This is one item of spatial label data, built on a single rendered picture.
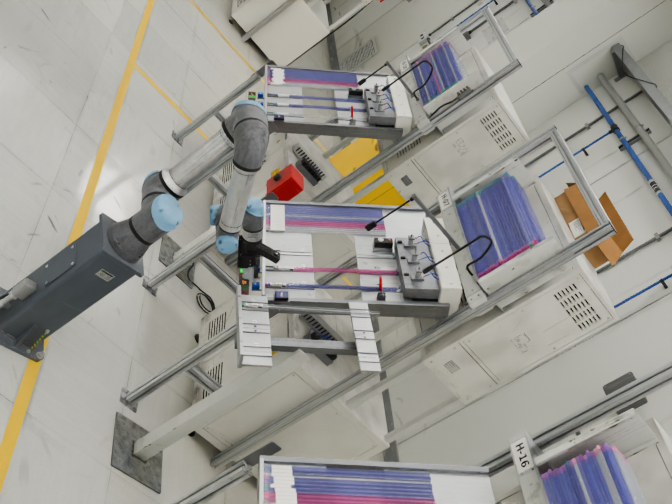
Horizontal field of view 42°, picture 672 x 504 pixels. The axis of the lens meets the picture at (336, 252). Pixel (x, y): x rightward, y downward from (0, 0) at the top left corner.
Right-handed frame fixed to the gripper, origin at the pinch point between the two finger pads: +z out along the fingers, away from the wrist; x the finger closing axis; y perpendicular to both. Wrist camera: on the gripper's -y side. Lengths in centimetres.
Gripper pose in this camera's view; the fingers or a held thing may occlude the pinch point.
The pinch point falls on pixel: (256, 281)
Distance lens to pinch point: 334.1
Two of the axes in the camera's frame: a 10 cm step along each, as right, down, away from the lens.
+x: 0.6, 5.8, -8.1
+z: -0.9, 8.1, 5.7
